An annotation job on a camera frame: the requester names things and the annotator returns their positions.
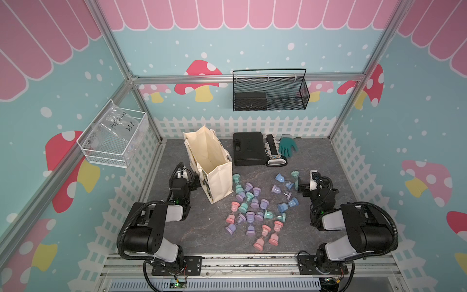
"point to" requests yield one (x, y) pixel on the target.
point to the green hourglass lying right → (268, 215)
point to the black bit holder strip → (271, 148)
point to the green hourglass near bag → (239, 188)
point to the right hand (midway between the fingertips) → (309, 175)
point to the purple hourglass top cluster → (248, 187)
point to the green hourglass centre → (244, 206)
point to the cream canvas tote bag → (212, 161)
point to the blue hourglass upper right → (280, 178)
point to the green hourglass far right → (295, 174)
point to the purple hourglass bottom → (250, 231)
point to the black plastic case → (249, 148)
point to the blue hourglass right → (283, 207)
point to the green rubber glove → (286, 143)
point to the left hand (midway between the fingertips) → (187, 176)
